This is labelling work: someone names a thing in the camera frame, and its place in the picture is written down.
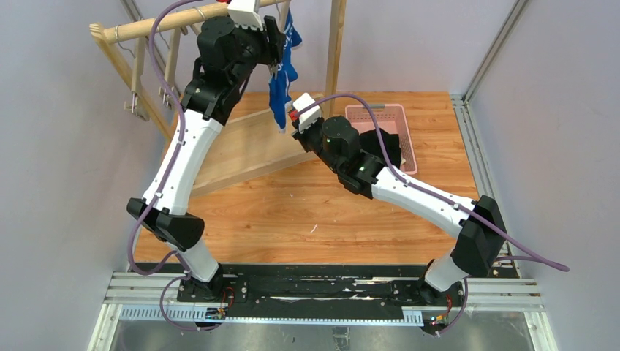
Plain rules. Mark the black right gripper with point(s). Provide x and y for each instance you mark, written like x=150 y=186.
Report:
x=300 y=133

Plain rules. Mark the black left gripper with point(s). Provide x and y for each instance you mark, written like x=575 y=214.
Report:
x=273 y=42

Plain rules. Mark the beige hanger with blue underwear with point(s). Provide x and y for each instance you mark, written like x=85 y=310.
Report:
x=283 y=10

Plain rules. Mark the blue underwear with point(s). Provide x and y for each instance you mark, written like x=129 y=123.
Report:
x=285 y=74

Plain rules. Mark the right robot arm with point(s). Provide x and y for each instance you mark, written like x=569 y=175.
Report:
x=473 y=223

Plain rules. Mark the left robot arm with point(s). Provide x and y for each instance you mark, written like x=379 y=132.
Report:
x=229 y=52

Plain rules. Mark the empty beige hanger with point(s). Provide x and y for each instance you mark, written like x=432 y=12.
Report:
x=135 y=107

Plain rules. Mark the wooden clothes rack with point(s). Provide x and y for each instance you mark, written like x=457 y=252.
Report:
x=248 y=146

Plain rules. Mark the pink plastic basket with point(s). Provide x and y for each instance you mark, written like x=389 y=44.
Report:
x=392 y=119

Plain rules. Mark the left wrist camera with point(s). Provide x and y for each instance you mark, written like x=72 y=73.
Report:
x=244 y=13

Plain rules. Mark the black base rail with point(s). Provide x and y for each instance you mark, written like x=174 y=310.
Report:
x=343 y=293

